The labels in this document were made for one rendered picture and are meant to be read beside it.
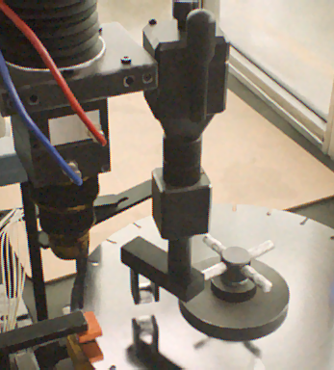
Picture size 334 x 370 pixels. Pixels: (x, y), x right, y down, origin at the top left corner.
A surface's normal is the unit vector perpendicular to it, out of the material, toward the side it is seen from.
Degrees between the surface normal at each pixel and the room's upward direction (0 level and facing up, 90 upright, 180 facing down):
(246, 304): 5
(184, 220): 90
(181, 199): 90
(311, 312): 0
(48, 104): 90
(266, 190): 0
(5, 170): 90
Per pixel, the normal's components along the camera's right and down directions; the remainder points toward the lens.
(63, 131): 0.37, 0.55
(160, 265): -0.01, -0.81
